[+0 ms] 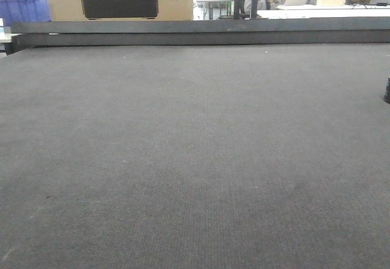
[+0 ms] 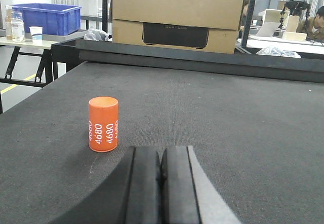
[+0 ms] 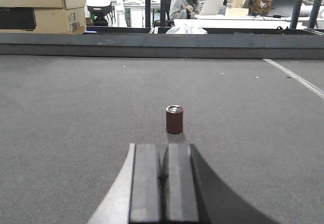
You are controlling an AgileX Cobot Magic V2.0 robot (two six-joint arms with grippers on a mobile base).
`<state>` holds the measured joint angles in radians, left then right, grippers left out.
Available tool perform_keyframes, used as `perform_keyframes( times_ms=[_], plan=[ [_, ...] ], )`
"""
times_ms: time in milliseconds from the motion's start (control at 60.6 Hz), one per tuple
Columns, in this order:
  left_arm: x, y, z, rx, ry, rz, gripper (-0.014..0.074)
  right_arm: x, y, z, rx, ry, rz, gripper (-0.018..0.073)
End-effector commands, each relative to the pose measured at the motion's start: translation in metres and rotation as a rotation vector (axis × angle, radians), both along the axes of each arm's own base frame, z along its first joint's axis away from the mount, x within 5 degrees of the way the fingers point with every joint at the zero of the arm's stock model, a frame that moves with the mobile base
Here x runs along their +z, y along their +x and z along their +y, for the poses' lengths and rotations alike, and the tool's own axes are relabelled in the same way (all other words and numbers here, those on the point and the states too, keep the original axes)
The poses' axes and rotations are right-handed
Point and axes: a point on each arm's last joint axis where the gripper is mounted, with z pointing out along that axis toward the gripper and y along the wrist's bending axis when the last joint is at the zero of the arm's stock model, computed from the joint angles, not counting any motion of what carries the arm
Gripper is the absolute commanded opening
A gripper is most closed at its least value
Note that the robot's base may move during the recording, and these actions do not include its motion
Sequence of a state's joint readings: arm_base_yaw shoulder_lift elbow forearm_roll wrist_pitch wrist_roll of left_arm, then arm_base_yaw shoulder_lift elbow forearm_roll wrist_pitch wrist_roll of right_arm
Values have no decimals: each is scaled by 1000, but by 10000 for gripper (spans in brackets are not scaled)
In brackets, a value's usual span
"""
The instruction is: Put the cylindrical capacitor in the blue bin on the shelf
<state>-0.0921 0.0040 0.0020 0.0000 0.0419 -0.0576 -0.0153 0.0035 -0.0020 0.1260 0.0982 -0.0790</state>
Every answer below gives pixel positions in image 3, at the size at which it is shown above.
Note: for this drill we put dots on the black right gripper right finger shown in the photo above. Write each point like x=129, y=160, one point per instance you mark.
x=194, y=193

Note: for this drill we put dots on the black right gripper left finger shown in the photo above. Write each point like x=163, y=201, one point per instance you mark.
x=134, y=197

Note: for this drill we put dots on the dark red cylindrical capacitor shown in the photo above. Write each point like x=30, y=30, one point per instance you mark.
x=174, y=119

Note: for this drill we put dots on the white toothed strip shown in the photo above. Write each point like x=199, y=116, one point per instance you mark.
x=310, y=86

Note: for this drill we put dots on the clear crumpled plastic bag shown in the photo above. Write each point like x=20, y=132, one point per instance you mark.
x=185, y=29

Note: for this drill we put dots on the silver open laptop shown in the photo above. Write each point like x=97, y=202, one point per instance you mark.
x=211, y=7

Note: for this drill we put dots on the woman in grey hoodie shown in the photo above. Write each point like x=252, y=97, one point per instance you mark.
x=183, y=9

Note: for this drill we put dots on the lower cardboard box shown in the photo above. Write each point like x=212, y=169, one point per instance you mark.
x=43, y=20

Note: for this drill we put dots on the white desk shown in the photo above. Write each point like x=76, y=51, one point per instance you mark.
x=221, y=21

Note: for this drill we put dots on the dark metal table rail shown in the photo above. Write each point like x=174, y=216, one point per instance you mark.
x=217, y=43

